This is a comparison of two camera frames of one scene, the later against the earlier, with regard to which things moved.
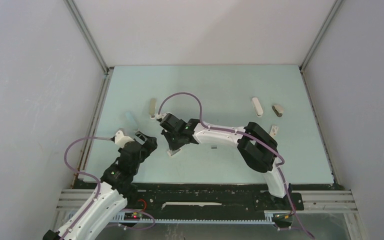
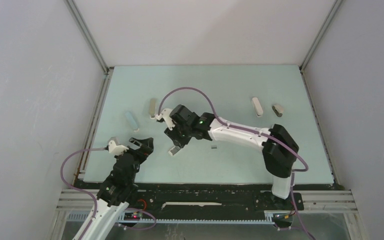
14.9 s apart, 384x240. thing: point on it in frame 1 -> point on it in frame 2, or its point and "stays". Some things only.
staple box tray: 171,153 stays
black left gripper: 150,144 stays
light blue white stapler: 131,121 stays
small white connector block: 121,140 -> 117,149
